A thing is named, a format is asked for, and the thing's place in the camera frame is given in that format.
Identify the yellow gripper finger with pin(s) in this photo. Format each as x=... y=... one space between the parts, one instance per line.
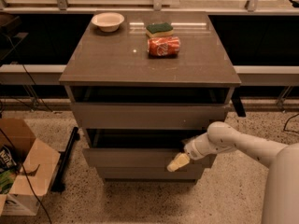
x=181 y=160

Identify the grey drawer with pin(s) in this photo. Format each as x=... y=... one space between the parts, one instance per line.
x=149 y=173
x=112 y=148
x=147 y=117

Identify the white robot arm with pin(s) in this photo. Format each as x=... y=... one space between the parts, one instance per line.
x=281 y=195

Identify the grey drawer cabinet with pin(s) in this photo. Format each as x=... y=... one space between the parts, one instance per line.
x=116 y=69

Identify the open cardboard box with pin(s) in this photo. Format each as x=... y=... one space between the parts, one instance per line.
x=37 y=162

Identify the red soda can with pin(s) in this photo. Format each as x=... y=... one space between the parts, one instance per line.
x=163 y=46

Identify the black bar on floor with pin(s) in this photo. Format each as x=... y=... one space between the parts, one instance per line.
x=58 y=183

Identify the green yellow sponge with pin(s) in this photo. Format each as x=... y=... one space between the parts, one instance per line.
x=159 y=30

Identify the white bowl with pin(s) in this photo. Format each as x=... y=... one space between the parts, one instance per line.
x=108 y=22

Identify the green package in box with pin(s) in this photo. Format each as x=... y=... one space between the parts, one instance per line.
x=7 y=179

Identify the chip bag in box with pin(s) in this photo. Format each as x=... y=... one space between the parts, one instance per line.
x=6 y=159

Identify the metal window railing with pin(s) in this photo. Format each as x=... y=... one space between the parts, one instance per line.
x=155 y=3

